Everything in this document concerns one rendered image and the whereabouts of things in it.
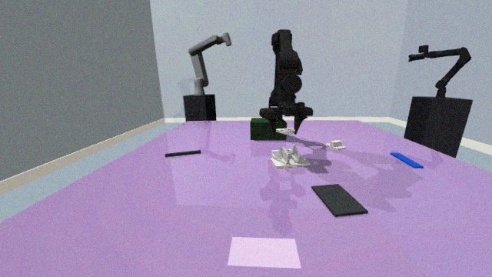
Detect blue rectangular bar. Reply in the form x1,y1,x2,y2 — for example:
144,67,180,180
391,152,423,168

